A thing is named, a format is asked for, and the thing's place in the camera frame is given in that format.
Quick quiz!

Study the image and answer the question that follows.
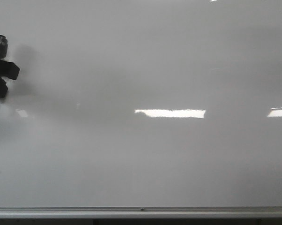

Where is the aluminium whiteboard frame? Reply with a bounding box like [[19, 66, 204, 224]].
[[0, 206, 282, 219]]

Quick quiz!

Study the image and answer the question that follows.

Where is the white whiteboard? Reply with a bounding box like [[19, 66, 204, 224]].
[[0, 0, 282, 207]]

